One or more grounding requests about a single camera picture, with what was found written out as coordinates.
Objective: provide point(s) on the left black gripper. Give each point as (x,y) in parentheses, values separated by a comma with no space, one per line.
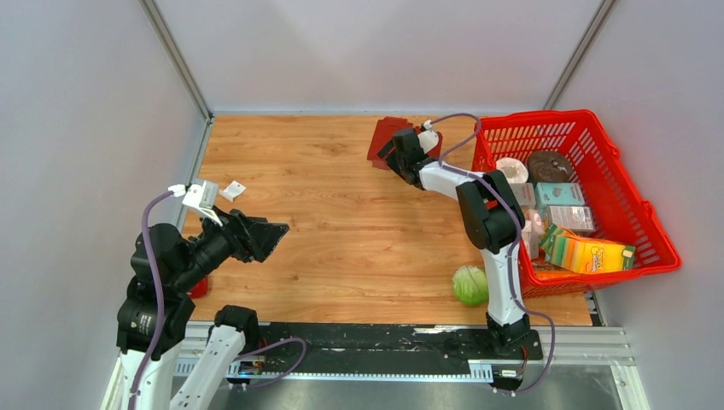
(237,229)

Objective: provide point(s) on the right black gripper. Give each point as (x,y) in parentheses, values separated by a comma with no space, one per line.
(394,166)

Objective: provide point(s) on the red paper box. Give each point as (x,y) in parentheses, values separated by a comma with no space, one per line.
(386,141)

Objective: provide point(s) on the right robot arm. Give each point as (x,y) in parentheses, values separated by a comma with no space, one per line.
(493,223)

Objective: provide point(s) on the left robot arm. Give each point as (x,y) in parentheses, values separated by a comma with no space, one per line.
(153,318)

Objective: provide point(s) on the grey small box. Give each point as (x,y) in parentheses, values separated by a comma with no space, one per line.
(524,194)

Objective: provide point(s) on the teal carton box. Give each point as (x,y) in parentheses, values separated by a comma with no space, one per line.
(558,194)

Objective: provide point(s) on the pink white carton box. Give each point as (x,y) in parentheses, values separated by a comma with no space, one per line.
(578,219)

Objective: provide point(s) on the red round object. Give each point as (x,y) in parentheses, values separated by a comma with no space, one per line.
(200,290)

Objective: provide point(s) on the white tissue roll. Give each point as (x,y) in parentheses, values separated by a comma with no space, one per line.
(514,170)

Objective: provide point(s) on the green cabbage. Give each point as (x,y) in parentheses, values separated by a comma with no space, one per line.
(470,286)

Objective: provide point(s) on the brown round package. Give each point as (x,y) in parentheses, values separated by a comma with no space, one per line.
(549,167)

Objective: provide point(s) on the pink white packet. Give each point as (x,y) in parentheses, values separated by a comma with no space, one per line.
(533,231)

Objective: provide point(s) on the red plastic shopping basket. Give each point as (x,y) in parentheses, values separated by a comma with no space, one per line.
(620,213)

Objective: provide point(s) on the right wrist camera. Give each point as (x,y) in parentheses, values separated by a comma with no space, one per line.
(428,137)

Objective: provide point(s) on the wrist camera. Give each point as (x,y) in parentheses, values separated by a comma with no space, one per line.
(201,194)
(428,137)

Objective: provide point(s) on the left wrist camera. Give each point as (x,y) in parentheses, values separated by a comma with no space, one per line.
(201,194)

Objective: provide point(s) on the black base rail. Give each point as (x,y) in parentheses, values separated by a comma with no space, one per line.
(376,351)

